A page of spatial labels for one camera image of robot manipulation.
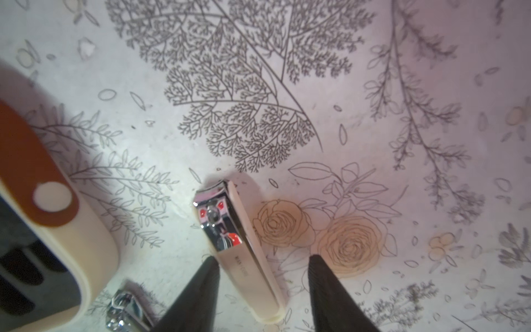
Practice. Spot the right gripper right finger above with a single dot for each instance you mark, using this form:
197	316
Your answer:
332	307

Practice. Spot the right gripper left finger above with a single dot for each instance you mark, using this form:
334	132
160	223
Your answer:
195	307

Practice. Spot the cream nail clipper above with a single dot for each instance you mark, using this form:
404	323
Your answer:
225	222

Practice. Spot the black tray cream case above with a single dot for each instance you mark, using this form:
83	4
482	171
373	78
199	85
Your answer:
56	253

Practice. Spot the small silver nail tool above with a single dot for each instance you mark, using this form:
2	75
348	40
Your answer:
126	314

